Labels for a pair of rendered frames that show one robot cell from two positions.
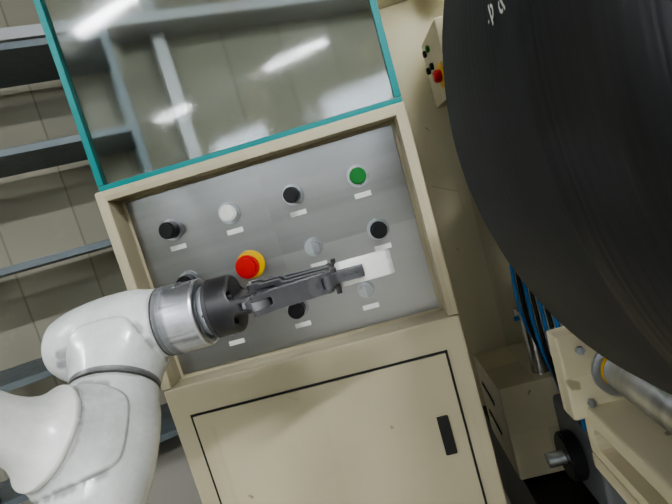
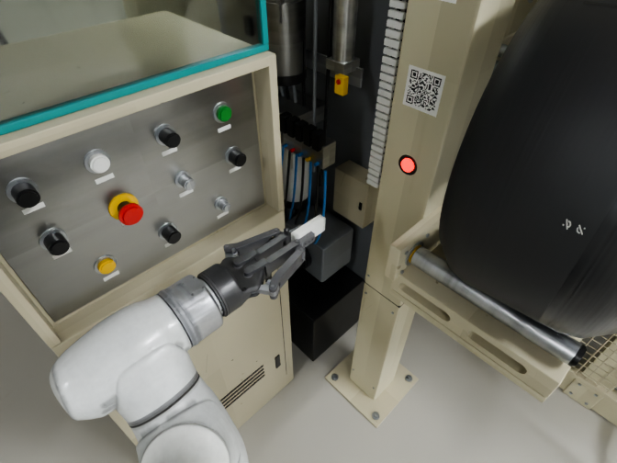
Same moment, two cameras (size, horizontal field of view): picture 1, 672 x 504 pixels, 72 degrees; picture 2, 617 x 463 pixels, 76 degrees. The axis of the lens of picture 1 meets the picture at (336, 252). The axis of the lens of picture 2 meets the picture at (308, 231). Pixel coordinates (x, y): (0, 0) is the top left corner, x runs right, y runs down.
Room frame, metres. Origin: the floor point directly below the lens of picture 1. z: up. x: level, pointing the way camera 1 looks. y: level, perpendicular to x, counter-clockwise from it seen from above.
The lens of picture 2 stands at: (0.24, 0.34, 1.53)
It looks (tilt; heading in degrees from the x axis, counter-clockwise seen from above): 44 degrees down; 312
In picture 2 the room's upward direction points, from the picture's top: straight up
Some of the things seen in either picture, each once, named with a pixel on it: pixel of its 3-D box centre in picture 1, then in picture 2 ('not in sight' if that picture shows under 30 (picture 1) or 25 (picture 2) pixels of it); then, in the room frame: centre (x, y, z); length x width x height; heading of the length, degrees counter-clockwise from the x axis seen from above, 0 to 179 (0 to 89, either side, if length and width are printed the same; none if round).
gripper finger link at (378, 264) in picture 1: (364, 268); (309, 232); (0.57, -0.03, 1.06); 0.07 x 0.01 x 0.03; 86
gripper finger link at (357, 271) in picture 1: (343, 276); (306, 245); (0.55, 0.00, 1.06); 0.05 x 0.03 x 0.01; 86
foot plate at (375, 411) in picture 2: not in sight; (371, 378); (0.54, -0.38, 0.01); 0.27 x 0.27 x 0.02; 86
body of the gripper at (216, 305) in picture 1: (244, 300); (234, 280); (0.58, 0.13, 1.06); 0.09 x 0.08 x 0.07; 86
